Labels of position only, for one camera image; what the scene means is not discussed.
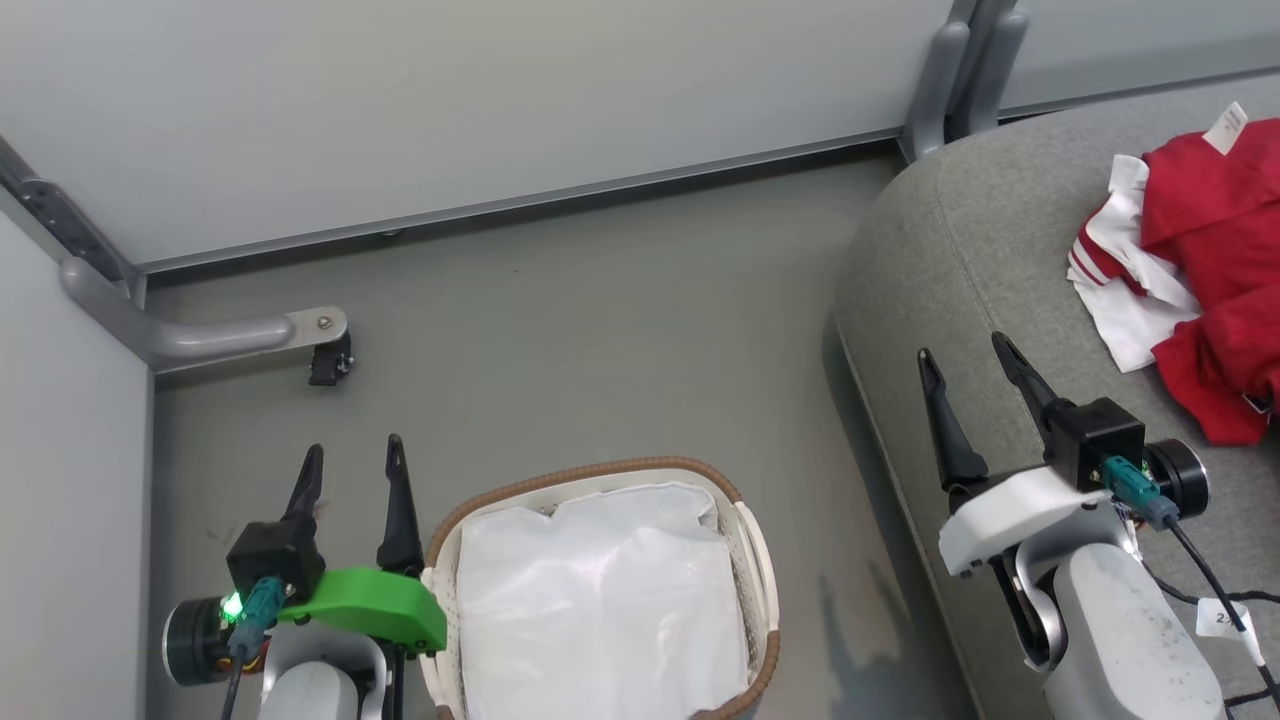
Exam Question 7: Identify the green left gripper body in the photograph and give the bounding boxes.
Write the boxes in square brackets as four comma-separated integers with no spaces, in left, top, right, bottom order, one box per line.
[279,567,449,657]

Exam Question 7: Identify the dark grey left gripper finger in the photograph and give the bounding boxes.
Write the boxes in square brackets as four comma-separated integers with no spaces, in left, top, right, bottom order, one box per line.
[284,444,325,524]
[377,434,425,577]

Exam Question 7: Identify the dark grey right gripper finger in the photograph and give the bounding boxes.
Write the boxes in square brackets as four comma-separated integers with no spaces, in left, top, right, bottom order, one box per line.
[917,347,991,492]
[991,331,1061,432]

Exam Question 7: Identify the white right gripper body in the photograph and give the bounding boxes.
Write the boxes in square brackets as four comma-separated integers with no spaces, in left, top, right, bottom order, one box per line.
[937,464,1112,580]

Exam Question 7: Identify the red and white garment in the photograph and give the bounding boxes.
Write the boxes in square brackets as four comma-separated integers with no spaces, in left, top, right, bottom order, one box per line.
[1067,100,1280,447]

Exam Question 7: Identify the grey fabric sofa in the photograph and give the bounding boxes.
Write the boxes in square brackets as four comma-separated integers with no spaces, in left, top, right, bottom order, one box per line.
[834,72,1280,720]

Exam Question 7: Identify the black caster wheel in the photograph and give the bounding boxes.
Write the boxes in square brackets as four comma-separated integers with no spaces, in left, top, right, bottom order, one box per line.
[307,334,354,389]

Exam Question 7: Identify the grey partition support foot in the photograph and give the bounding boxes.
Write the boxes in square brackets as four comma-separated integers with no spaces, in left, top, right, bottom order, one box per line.
[59,256,350,374]

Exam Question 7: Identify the white basket liner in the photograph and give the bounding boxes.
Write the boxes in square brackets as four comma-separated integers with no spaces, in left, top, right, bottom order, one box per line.
[454,482,752,720]

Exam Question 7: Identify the white laundry basket brown rim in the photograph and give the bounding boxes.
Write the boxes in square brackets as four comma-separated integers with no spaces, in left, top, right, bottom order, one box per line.
[420,457,782,720]

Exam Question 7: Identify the teal left camera connector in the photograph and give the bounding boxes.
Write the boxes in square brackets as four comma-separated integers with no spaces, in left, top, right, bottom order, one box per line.
[240,577,288,646]

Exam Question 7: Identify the teal camera connector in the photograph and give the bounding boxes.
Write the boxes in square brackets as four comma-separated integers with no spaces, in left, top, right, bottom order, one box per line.
[1102,455,1182,530]
[240,577,288,646]

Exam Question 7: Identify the teal right camera connector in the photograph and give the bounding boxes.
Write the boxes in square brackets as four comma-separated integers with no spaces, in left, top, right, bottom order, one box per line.
[1102,455,1182,530]

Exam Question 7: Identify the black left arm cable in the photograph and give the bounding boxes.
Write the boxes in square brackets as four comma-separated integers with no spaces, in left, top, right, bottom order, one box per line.
[220,640,253,720]

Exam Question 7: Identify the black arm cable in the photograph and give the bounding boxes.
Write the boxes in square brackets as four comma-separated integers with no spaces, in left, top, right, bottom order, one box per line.
[1165,520,1280,707]
[220,640,253,720]

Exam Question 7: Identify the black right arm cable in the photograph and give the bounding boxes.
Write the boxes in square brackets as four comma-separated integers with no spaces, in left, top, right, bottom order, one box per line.
[1165,520,1280,707]

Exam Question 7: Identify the white cable label tag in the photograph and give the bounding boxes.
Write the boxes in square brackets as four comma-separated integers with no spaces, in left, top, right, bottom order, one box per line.
[1196,597,1253,642]

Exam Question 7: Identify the grey partition bottom rail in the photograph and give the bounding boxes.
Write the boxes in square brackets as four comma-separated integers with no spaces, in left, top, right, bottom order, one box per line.
[135,127,906,276]

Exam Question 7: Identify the grey partition corner post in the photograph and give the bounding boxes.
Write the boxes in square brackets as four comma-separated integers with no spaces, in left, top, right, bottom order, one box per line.
[0,135,149,311]

